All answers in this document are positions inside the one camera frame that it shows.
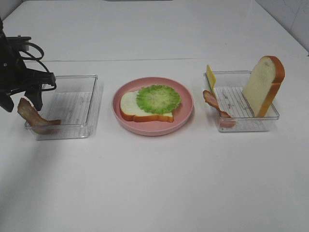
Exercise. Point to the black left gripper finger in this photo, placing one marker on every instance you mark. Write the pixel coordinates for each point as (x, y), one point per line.
(35, 96)
(6, 102)

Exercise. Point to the clear plastic tray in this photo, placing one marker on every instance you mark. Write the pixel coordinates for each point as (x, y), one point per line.
(228, 90)
(76, 102)

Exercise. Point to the clear right plastic tray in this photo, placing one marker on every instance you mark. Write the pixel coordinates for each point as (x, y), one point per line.
(228, 90)

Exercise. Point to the clear left plastic tray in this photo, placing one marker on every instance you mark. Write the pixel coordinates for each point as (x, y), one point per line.
(76, 102)

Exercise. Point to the pink round plate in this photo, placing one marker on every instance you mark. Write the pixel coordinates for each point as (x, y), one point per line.
(155, 128)

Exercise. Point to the green lettuce leaf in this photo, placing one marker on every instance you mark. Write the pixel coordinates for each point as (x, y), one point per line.
(158, 99)

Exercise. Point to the bread slice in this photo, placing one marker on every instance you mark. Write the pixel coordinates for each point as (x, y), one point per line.
(264, 82)
(130, 111)

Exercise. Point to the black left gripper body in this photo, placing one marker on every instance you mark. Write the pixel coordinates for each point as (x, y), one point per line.
(14, 75)

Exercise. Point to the yellow cheese slice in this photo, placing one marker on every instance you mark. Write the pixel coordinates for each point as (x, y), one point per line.
(211, 77)

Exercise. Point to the bacon strip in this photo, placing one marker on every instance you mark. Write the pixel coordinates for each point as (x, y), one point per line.
(214, 102)
(32, 117)

